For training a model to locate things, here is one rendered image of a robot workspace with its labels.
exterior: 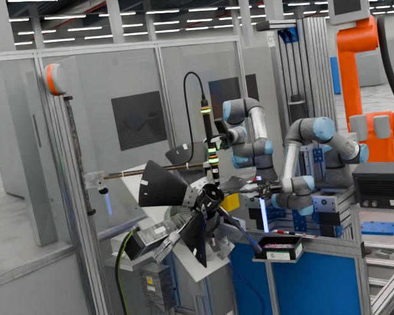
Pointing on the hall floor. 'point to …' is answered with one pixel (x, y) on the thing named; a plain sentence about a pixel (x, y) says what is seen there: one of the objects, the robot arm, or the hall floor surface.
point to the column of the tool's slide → (84, 222)
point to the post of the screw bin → (272, 288)
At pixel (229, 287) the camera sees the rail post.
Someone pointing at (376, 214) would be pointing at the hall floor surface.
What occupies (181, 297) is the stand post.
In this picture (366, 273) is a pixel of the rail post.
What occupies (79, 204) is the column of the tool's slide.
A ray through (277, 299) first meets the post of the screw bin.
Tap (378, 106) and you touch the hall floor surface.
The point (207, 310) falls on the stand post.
